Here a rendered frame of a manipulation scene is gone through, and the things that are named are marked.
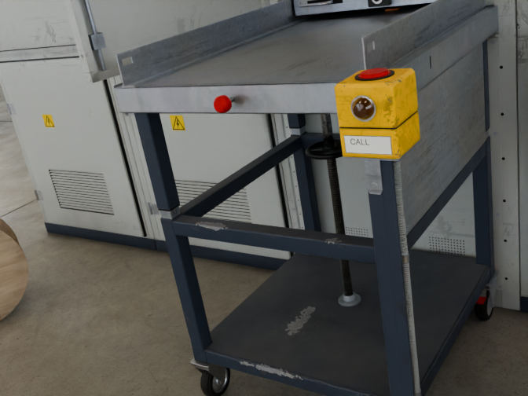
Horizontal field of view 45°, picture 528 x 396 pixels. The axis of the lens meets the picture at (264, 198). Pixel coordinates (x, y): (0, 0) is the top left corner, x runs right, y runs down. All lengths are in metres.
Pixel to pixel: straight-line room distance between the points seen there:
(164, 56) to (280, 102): 0.41
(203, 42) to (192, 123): 0.66
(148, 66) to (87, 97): 1.11
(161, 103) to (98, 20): 0.36
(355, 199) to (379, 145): 1.17
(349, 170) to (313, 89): 0.86
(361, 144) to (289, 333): 0.88
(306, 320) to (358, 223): 0.47
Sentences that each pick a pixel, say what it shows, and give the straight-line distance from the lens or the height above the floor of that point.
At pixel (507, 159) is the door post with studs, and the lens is 1.77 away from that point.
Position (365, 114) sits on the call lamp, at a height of 0.87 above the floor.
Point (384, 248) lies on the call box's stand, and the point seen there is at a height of 0.66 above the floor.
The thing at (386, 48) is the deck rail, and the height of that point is 0.88.
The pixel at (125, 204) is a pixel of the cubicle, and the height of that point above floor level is 0.20.
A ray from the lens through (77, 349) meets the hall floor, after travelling 2.13.
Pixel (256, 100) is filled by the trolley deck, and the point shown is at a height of 0.81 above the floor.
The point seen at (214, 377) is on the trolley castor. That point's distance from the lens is 1.71.
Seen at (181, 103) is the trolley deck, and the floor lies 0.81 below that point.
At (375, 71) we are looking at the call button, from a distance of 0.82.
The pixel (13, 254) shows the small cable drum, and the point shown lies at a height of 0.23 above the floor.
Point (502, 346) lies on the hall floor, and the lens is 1.83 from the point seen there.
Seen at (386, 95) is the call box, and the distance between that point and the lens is 0.79.
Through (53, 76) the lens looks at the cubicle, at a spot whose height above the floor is 0.73.
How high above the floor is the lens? 1.08
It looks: 22 degrees down
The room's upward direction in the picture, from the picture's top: 10 degrees counter-clockwise
